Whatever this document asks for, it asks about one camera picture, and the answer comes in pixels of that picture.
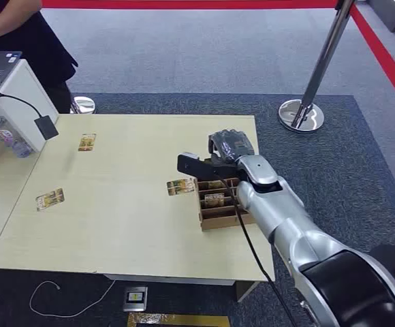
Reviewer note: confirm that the chrome stanchion post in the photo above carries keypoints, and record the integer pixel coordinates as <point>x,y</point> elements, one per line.
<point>323,58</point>

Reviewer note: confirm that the white box stand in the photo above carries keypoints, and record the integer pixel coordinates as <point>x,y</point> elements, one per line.
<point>23,90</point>

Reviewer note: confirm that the dark grey platform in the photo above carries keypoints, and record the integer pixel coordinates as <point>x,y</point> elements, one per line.
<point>388,13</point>

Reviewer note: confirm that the dark blue carpet mat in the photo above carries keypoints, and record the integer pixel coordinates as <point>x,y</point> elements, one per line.
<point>337,158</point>

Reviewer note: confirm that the metal floor socket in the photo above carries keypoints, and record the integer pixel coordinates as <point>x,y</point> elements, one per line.
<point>135,299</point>

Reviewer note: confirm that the black adapter box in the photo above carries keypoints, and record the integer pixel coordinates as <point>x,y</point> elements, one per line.
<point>46,127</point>

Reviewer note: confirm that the red barrier belt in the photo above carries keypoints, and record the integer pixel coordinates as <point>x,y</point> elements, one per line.
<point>384,63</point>
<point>183,3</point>

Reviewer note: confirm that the person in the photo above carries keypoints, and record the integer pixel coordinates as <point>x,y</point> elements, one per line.
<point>41,49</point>

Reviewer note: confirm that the hotel card with autumn trees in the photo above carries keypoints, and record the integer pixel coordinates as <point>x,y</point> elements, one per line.
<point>87,142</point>
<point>180,187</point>
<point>215,184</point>
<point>50,199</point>
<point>214,200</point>

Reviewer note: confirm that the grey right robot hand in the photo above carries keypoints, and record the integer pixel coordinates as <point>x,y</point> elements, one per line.
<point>229,144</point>

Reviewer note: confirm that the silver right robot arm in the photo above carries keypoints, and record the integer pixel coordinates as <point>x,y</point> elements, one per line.
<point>286,216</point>

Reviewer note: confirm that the person's forearm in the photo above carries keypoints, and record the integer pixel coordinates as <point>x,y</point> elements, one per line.
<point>7,20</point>

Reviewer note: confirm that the gold floor frame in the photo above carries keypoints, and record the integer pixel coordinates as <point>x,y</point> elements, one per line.
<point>183,321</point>

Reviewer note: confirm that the wooden card holder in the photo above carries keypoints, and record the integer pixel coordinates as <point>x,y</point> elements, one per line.
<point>217,221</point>

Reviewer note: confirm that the chrome stanchion base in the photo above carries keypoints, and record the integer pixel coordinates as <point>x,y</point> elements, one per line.
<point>315,118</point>
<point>85,104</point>

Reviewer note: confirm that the clear plastic water bottle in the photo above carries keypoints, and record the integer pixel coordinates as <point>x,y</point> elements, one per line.
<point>3,133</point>

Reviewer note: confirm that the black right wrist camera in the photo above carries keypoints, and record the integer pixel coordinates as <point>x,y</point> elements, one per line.
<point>194,167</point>

